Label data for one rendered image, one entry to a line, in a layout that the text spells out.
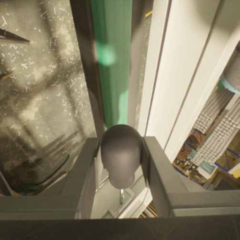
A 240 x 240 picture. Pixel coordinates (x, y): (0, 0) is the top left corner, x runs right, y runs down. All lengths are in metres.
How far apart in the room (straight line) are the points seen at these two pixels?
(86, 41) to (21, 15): 0.90
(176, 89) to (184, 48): 0.05
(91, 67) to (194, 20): 0.11
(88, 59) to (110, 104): 0.05
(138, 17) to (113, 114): 0.11
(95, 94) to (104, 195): 0.18
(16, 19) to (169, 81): 0.91
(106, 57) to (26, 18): 0.93
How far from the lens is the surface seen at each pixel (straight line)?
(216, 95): 4.99
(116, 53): 0.17
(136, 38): 0.20
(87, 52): 0.18
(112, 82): 0.18
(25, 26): 1.08
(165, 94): 0.25
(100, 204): 0.32
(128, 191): 0.31
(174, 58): 0.22
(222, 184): 0.46
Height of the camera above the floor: 0.97
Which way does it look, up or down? 26 degrees down
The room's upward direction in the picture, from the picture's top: 128 degrees clockwise
